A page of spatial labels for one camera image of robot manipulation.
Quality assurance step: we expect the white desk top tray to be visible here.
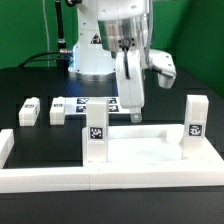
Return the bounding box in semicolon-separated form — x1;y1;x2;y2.
82;124;222;165

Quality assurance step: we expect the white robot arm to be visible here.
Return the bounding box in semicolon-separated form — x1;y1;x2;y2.
66;0;153;123

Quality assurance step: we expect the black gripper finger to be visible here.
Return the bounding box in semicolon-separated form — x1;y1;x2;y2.
130;108;142;123

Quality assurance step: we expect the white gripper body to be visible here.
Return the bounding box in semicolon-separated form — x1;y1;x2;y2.
116;50;144;109

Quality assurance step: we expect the white marker base plate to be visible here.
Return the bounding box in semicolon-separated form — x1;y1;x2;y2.
65;97;129;115

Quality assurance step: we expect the white L-shaped corner fence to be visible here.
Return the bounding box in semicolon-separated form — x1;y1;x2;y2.
0;129;224;193

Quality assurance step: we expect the black cable bundle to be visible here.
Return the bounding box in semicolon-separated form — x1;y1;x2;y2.
18;0;74;68

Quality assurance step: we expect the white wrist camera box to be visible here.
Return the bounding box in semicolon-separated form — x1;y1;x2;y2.
149;49;177;89

